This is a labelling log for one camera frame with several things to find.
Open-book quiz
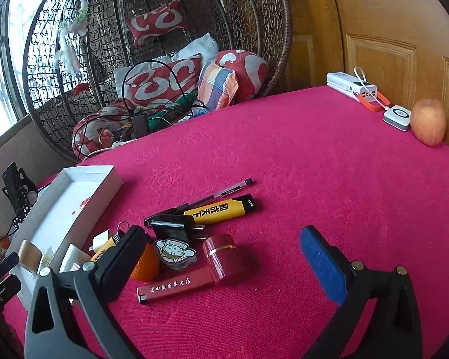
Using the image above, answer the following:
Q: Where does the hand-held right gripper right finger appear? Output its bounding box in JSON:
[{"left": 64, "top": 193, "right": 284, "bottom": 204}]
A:
[{"left": 299, "top": 225, "right": 423, "bottom": 359}]

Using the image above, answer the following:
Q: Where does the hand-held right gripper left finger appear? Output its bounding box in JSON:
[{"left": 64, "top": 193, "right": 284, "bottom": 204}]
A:
[{"left": 24, "top": 225, "right": 150, "bottom": 359}]

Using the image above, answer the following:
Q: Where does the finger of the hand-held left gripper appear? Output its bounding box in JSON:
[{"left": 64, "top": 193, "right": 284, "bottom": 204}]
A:
[
  {"left": 0, "top": 275, "right": 22, "bottom": 317},
  {"left": 0, "top": 252, "right": 20, "bottom": 283}
]

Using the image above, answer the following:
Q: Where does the small yellow lighter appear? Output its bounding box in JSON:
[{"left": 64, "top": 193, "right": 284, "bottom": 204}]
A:
[{"left": 90, "top": 236, "right": 126, "bottom": 264}]

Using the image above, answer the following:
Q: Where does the small orange mandarin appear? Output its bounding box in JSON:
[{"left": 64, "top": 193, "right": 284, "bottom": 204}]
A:
[{"left": 130, "top": 243, "right": 161, "bottom": 283}]

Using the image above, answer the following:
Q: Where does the cartoon figure badge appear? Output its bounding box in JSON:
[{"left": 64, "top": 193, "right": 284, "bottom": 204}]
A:
[{"left": 154, "top": 237, "right": 198, "bottom": 271}]

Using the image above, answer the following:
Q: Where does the red rectangular lighter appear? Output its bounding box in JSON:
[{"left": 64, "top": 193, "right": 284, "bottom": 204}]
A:
[{"left": 136, "top": 265, "right": 210, "bottom": 305}]

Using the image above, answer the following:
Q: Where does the black power adapter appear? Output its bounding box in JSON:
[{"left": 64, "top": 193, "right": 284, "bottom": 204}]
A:
[{"left": 150, "top": 213, "right": 210, "bottom": 245}]

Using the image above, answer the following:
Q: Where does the white cardboard box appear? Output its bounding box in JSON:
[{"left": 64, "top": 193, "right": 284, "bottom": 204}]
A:
[{"left": 8, "top": 165, "right": 124, "bottom": 303}]

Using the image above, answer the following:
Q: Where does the red cylinder container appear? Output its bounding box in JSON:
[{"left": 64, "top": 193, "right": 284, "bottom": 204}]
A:
[{"left": 202, "top": 234, "right": 244, "bottom": 283}]

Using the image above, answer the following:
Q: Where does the gold packet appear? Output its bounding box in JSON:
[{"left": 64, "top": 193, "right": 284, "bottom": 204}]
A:
[{"left": 18, "top": 240, "right": 42, "bottom": 273}]

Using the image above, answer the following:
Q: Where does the white tube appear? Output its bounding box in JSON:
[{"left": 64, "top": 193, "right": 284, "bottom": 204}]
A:
[{"left": 37, "top": 247, "right": 55, "bottom": 273}]

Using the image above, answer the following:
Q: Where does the white packet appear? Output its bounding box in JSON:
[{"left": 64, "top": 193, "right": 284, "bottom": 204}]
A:
[{"left": 59, "top": 244, "right": 92, "bottom": 273}]

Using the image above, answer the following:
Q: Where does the black phone stand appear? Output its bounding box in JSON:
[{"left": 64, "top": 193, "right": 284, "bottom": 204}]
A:
[{"left": 7, "top": 168, "right": 38, "bottom": 232}]

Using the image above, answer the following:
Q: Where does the black phone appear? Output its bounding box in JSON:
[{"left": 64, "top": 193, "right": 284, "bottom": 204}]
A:
[{"left": 2, "top": 162, "right": 23, "bottom": 195}]

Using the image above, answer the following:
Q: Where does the magenta tablecloth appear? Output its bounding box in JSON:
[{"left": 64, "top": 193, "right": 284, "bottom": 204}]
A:
[{"left": 2, "top": 85, "right": 449, "bottom": 359}]

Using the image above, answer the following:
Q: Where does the black gel pen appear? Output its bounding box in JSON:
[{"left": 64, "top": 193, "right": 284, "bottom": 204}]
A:
[{"left": 144, "top": 177, "right": 253, "bottom": 227}]

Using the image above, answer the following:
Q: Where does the black charger brick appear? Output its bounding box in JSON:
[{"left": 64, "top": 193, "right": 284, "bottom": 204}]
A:
[{"left": 131, "top": 114, "right": 149, "bottom": 139}]

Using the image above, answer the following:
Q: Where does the green umbrella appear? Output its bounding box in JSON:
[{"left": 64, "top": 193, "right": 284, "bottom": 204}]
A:
[{"left": 146, "top": 93, "right": 199, "bottom": 131}]

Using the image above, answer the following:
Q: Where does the white square charger puck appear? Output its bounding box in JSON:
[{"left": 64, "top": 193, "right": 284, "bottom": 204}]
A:
[{"left": 383, "top": 105, "right": 412, "bottom": 131}]

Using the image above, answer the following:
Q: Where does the red apple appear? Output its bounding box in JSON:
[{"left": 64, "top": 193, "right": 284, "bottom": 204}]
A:
[{"left": 410, "top": 99, "right": 447, "bottom": 147}]

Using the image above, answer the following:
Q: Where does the white power bank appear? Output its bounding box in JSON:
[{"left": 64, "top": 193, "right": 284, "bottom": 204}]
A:
[{"left": 326, "top": 72, "right": 378, "bottom": 103}]

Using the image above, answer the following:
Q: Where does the large red patterned cushion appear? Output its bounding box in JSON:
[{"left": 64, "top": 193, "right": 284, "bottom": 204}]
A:
[{"left": 125, "top": 54, "right": 203, "bottom": 109}]

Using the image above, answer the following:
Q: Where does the plaid pillow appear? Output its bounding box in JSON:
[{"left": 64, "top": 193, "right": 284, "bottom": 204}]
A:
[{"left": 198, "top": 62, "right": 239, "bottom": 112}]

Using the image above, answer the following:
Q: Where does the round red patterned cushion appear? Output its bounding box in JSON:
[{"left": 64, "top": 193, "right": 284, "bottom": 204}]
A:
[{"left": 214, "top": 50, "right": 271, "bottom": 102}]

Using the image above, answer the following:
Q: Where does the white pillow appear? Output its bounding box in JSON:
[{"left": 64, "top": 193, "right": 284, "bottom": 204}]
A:
[{"left": 114, "top": 33, "right": 219, "bottom": 94}]

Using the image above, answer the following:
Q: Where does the wooden door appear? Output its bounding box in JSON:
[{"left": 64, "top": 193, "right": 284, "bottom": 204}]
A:
[{"left": 288, "top": 0, "right": 449, "bottom": 150}]

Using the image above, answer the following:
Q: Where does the white dreamcatcher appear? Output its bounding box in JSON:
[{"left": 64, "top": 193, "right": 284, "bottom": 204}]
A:
[{"left": 54, "top": 0, "right": 90, "bottom": 83}]

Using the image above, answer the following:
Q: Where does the small red patterned pillow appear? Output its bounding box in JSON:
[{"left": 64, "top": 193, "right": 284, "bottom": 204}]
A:
[{"left": 125, "top": 1, "right": 189, "bottom": 47}]

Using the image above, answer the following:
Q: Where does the wicker hanging chair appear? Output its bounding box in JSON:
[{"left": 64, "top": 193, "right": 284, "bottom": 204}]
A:
[{"left": 22, "top": 0, "right": 293, "bottom": 165}]

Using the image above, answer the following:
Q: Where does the orange strap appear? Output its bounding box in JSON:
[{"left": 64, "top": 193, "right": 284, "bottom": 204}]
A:
[{"left": 355, "top": 92, "right": 390, "bottom": 113}]

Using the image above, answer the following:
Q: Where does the white cable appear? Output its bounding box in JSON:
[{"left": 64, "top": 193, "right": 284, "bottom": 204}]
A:
[{"left": 354, "top": 66, "right": 390, "bottom": 111}]

